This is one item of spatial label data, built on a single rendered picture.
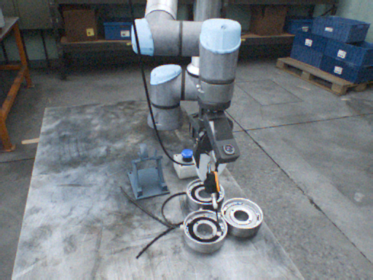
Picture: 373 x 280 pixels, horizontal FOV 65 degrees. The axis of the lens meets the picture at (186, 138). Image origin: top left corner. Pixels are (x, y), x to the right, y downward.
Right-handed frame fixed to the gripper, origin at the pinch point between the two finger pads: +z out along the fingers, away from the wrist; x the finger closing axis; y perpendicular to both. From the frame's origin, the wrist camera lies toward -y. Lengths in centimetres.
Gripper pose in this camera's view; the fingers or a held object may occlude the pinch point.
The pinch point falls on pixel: (210, 177)
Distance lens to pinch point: 72.2
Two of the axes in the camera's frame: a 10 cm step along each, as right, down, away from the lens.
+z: -0.4, 8.5, 5.2
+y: -3.5, -5.0, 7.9
